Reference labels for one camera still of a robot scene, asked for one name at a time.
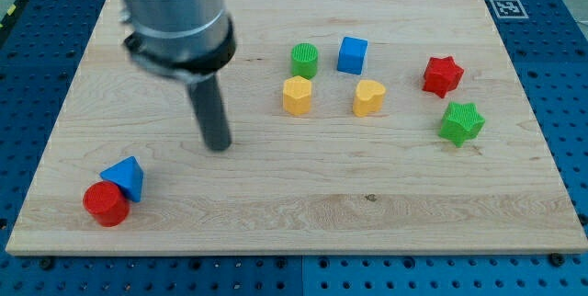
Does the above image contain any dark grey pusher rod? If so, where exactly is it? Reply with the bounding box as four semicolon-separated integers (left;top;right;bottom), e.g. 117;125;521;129
187;74;232;152

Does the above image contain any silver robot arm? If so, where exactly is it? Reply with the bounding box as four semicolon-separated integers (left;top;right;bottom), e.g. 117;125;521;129
122;0;236;152

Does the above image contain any blue triangle block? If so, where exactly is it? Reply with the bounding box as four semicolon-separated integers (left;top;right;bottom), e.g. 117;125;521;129
99;156;144;202

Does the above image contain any blue cube block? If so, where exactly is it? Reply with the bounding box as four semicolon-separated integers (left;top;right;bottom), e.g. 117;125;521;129
336;37;368;75

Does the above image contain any yellow pentagon block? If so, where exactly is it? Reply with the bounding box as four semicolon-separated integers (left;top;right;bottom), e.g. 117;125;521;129
282;76;312;116

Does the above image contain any green cylinder block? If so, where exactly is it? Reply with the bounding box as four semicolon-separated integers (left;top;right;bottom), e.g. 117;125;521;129
290;42;319;79

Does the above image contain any red cylinder block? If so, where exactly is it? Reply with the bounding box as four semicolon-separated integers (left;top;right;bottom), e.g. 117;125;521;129
83;181;130;227

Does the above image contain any wooden board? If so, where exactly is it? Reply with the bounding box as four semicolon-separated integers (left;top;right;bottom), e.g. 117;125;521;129
6;0;587;256

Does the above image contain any yellow heart block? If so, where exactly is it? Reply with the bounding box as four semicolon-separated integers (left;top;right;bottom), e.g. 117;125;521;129
352;80;387;117

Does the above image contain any red star block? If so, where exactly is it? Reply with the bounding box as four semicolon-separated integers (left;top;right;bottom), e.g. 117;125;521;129
422;56;464;98

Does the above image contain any green star block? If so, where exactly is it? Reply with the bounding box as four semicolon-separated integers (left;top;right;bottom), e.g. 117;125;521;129
438;101;485;147

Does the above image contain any white fiducial marker tag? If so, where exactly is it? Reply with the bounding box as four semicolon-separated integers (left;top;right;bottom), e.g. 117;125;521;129
490;0;528;19

